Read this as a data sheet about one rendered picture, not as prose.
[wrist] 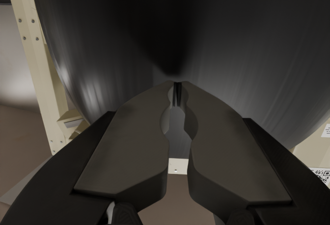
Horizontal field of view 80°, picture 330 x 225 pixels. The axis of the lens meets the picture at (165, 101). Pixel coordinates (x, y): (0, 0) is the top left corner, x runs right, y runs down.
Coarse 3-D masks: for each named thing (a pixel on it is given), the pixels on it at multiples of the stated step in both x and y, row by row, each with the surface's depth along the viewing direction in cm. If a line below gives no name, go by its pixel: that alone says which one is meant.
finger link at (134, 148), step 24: (144, 96) 10; (168, 96) 11; (120, 120) 8; (144, 120) 8; (168, 120) 10; (120, 144) 7; (144, 144) 7; (168, 144) 7; (96, 168) 6; (120, 168) 6; (144, 168) 6; (96, 192) 6; (120, 192) 6; (144, 192) 6
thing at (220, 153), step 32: (192, 96) 10; (192, 128) 9; (224, 128) 8; (192, 160) 7; (224, 160) 7; (256, 160) 7; (192, 192) 7; (224, 192) 6; (256, 192) 6; (224, 224) 7
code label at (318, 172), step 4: (312, 168) 42; (316, 168) 42; (320, 168) 42; (324, 168) 42; (316, 172) 42; (320, 172) 42; (324, 172) 42; (328, 172) 42; (320, 176) 43; (324, 176) 43; (328, 176) 42; (324, 180) 43; (328, 180) 43
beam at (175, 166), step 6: (84, 120) 85; (78, 126) 81; (84, 126) 81; (72, 138) 74; (168, 162) 76; (174, 162) 76; (180, 162) 76; (186, 162) 76; (168, 168) 77; (174, 168) 77; (180, 168) 77; (186, 168) 77
